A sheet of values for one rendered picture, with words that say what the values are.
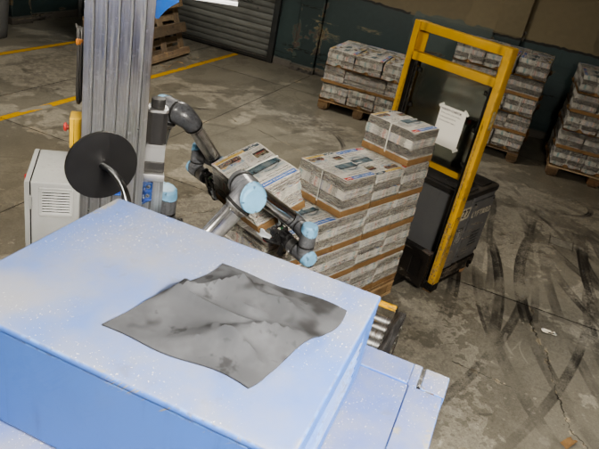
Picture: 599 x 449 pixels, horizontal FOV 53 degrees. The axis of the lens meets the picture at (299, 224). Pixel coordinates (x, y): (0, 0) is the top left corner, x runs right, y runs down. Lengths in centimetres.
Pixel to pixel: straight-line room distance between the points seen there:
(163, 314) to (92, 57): 161
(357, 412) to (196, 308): 39
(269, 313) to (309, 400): 19
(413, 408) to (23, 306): 73
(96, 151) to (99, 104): 104
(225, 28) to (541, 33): 504
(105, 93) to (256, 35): 829
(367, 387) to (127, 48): 164
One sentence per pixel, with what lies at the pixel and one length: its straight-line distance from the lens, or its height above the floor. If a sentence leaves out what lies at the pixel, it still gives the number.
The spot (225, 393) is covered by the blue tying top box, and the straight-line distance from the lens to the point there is 89.
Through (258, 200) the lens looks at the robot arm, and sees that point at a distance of 242.
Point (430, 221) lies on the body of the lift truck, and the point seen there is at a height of 48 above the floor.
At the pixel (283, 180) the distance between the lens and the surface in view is 286.
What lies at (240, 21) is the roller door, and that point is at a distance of 1079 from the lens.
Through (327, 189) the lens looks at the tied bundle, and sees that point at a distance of 354.
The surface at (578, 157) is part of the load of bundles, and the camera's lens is 828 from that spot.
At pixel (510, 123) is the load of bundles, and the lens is 823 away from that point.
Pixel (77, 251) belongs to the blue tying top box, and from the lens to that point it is 116.
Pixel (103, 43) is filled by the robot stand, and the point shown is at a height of 180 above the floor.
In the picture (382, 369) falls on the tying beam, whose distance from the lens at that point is 132.
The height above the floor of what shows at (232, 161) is 121.
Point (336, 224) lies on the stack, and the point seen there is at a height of 80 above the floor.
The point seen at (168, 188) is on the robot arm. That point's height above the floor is 104.
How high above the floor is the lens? 236
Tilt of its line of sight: 27 degrees down
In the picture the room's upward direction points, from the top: 12 degrees clockwise
